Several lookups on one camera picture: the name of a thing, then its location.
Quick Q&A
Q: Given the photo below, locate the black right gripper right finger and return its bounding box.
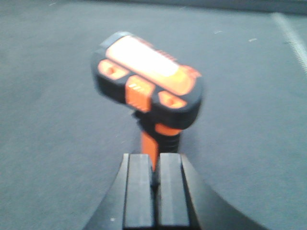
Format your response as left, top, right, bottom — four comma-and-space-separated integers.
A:
157, 153, 264, 230

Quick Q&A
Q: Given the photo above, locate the orange black barcode scanner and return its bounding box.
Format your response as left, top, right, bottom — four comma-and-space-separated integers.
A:
91, 31, 203, 168

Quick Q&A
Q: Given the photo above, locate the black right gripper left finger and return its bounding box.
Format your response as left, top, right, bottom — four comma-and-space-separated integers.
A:
84, 153, 154, 230

